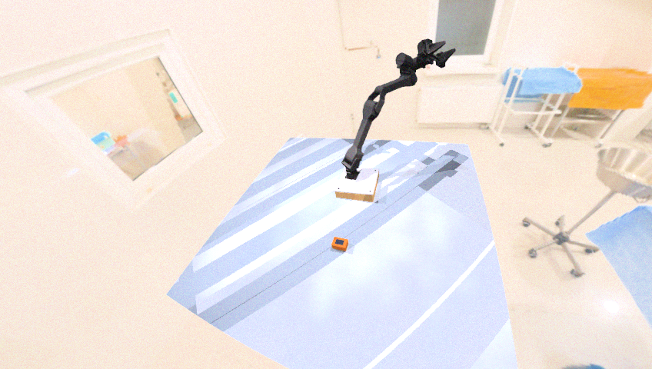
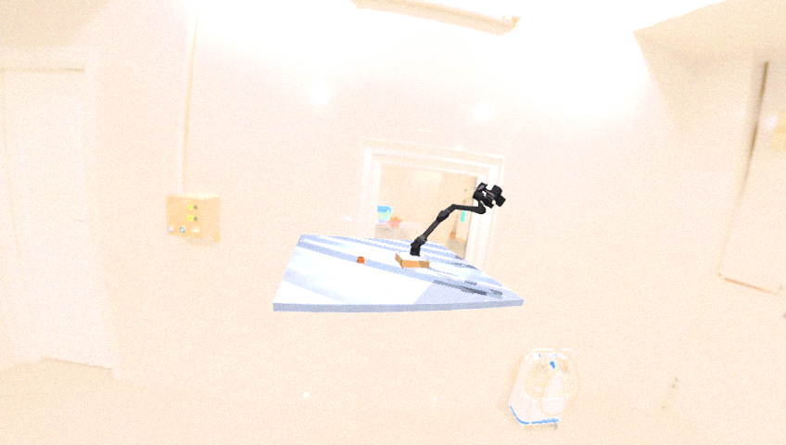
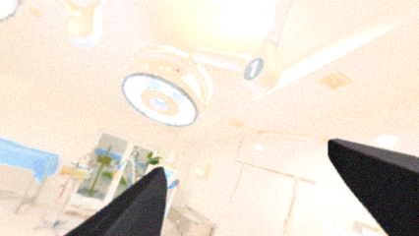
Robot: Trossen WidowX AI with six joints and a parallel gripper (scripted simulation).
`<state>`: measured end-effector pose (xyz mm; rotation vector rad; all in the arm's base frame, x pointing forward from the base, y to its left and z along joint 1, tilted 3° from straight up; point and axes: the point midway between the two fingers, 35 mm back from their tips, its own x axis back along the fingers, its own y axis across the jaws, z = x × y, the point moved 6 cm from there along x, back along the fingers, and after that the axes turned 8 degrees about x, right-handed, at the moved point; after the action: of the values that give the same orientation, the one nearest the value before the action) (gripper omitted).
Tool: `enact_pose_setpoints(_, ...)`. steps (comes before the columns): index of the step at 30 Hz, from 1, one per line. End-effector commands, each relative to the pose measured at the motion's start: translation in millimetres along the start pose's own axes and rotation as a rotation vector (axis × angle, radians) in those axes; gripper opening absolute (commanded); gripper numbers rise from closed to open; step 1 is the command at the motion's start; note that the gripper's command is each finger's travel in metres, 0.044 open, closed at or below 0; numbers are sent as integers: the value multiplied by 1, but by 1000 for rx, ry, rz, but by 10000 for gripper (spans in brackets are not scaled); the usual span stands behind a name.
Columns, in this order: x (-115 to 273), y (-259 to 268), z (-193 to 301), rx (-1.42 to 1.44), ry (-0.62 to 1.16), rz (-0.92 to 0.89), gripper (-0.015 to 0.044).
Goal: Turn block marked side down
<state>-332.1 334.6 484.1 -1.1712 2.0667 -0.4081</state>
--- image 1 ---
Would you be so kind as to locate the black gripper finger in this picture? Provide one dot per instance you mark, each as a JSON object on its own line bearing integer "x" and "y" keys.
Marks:
{"x": 446, "y": 55}
{"x": 431, "y": 48}

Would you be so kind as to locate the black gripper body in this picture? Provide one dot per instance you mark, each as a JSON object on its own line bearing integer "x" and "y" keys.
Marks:
{"x": 423, "y": 59}

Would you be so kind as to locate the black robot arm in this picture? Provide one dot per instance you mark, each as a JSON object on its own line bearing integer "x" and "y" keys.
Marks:
{"x": 372, "y": 109}

